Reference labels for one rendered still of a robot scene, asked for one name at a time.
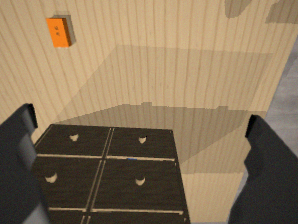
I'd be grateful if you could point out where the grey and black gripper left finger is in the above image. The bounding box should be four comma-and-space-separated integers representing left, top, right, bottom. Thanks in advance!
0, 103, 51, 224

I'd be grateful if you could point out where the dark brown chest of drawers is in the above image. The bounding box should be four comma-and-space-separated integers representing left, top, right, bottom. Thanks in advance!
34, 124, 191, 224

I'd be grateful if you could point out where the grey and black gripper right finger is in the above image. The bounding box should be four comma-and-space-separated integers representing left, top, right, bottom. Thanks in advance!
228, 115, 298, 224

